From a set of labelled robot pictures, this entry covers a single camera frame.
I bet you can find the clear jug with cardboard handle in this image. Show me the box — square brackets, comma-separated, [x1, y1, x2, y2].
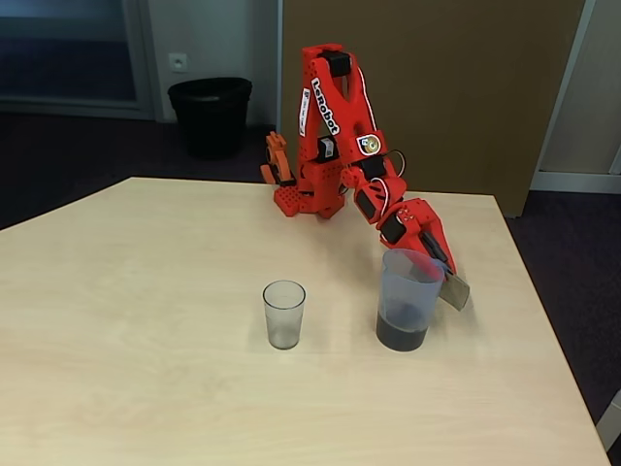
[376, 248, 473, 353]

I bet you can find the clear plastic cup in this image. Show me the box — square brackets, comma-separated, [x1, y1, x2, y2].
[262, 279, 308, 350]

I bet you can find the orange table clamp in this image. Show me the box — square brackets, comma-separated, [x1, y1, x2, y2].
[259, 130, 297, 188]

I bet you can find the brown pin board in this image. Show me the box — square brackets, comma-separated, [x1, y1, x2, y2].
[277, 0, 599, 218]

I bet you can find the black waste bin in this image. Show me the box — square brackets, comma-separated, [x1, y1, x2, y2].
[167, 77, 254, 161]

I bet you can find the grey chair edge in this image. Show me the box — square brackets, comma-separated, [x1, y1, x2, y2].
[595, 387, 621, 453]

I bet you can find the grey framed glass door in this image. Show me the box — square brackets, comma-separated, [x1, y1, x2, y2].
[0, 0, 157, 121]

